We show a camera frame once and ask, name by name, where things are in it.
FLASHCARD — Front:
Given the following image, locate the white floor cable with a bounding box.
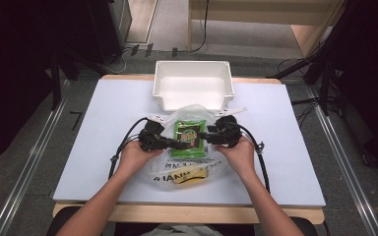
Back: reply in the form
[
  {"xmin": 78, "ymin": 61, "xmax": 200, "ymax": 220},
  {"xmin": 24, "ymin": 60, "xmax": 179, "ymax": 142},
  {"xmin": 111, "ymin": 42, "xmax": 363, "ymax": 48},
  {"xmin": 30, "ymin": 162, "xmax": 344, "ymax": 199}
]
[{"xmin": 105, "ymin": 48, "xmax": 128, "ymax": 75}]

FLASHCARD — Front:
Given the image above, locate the green snack packet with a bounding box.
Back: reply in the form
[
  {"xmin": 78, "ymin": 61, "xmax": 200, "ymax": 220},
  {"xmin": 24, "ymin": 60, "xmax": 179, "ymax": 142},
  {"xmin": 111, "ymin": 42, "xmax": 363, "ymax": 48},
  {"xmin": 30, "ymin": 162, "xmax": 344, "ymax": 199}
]
[{"xmin": 169, "ymin": 119, "xmax": 209, "ymax": 159}]

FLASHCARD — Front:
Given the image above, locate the black hanging cable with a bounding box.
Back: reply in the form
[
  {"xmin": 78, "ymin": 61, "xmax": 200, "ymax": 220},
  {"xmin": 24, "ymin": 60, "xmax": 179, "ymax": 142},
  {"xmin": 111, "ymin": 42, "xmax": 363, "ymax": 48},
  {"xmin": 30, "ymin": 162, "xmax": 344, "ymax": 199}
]
[{"xmin": 191, "ymin": 0, "xmax": 211, "ymax": 54}]

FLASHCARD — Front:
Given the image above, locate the light wooden shelf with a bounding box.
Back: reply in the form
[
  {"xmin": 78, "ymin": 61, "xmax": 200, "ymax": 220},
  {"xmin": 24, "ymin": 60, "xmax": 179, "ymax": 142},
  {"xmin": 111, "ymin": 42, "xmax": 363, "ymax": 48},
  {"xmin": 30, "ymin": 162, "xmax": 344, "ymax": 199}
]
[{"xmin": 187, "ymin": 0, "xmax": 347, "ymax": 59}]

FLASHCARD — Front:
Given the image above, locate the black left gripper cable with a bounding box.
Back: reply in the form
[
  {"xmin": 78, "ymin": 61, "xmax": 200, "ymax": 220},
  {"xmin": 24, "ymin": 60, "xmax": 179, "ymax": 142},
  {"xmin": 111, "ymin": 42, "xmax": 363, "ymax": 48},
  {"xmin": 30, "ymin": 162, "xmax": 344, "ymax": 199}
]
[{"xmin": 107, "ymin": 116, "xmax": 151, "ymax": 180}]

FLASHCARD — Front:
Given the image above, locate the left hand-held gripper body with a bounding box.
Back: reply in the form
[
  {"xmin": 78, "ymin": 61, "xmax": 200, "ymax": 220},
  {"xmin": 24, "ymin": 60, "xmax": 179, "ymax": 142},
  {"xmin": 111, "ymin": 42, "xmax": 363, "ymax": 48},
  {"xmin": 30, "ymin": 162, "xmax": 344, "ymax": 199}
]
[{"xmin": 138, "ymin": 114, "xmax": 170, "ymax": 152}]

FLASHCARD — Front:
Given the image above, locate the person's light clothing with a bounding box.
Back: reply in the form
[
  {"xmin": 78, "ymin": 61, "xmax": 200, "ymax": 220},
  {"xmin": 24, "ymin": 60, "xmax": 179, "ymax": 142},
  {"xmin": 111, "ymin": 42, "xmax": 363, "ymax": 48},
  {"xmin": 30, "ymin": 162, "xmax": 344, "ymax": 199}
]
[{"xmin": 140, "ymin": 223, "xmax": 224, "ymax": 236}]

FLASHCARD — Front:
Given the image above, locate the black tripod stand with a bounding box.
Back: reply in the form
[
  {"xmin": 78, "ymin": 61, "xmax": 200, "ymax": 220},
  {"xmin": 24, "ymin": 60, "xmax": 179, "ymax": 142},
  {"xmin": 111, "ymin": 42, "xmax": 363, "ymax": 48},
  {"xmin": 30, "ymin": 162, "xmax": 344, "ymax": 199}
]
[{"xmin": 265, "ymin": 0, "xmax": 352, "ymax": 116}]

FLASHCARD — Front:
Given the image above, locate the person's right hand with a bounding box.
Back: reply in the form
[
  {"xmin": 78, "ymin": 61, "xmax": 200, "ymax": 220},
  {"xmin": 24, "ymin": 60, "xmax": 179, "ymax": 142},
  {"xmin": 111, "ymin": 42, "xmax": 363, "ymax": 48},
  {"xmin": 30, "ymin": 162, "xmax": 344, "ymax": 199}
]
[{"xmin": 215, "ymin": 136, "xmax": 260, "ymax": 180}]

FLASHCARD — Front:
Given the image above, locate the white plastic bin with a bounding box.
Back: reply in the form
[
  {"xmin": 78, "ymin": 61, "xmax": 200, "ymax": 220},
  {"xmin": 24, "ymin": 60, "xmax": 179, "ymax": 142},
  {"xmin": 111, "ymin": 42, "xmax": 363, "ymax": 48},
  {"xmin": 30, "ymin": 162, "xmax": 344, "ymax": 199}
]
[{"xmin": 152, "ymin": 60, "xmax": 236, "ymax": 113}]

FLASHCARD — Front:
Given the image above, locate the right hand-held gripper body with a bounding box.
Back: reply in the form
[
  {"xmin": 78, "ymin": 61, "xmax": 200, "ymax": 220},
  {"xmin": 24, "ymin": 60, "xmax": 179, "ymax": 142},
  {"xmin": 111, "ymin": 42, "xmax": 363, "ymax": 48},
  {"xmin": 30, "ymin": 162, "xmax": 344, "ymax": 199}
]
[{"xmin": 213, "ymin": 106, "xmax": 248, "ymax": 148}]

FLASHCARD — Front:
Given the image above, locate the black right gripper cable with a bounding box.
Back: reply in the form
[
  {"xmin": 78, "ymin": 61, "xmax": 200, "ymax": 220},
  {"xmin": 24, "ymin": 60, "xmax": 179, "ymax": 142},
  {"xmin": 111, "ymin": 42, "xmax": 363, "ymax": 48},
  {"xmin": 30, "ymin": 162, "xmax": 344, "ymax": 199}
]
[{"xmin": 232, "ymin": 122, "xmax": 272, "ymax": 195}]

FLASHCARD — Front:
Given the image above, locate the metal floor rail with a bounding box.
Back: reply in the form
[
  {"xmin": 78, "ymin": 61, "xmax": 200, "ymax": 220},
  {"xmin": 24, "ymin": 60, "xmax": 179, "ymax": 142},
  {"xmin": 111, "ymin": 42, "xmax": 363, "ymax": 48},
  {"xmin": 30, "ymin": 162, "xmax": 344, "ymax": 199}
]
[
  {"xmin": 304, "ymin": 84, "xmax": 378, "ymax": 236},
  {"xmin": 0, "ymin": 80, "xmax": 72, "ymax": 236}
]

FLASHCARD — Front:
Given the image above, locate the translucent white plastic bag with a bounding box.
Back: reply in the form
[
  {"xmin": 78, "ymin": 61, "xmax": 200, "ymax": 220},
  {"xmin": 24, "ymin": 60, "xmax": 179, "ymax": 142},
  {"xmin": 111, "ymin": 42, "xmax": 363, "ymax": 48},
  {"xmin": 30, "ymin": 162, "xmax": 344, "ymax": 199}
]
[{"xmin": 145, "ymin": 103, "xmax": 231, "ymax": 192}]

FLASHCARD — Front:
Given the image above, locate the black metal stand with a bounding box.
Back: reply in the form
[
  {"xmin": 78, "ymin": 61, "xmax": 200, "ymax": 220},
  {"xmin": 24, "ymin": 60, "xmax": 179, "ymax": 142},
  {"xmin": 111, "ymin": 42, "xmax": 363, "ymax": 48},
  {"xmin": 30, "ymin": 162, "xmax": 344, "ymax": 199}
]
[{"xmin": 44, "ymin": 48, "xmax": 81, "ymax": 111}]

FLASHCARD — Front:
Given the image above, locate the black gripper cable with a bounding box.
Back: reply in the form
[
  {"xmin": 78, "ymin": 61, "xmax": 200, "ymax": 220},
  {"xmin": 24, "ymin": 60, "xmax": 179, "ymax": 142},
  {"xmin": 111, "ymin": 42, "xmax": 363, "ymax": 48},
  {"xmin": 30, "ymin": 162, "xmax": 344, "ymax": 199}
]
[
  {"xmin": 232, "ymin": 122, "xmax": 272, "ymax": 195},
  {"xmin": 107, "ymin": 116, "xmax": 151, "ymax": 180}
]

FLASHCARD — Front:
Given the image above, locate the person's left hand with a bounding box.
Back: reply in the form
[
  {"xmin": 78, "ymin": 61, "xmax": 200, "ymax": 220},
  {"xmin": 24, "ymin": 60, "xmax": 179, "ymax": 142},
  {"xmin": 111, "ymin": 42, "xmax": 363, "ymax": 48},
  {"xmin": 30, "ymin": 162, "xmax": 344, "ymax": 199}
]
[{"xmin": 115, "ymin": 141, "xmax": 164, "ymax": 177}]

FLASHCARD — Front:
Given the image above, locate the black cabinet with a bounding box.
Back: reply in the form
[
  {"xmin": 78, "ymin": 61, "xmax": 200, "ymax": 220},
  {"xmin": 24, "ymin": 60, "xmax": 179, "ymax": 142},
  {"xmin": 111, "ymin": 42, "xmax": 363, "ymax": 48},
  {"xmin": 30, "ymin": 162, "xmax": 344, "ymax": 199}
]
[{"xmin": 84, "ymin": 0, "xmax": 133, "ymax": 66}]

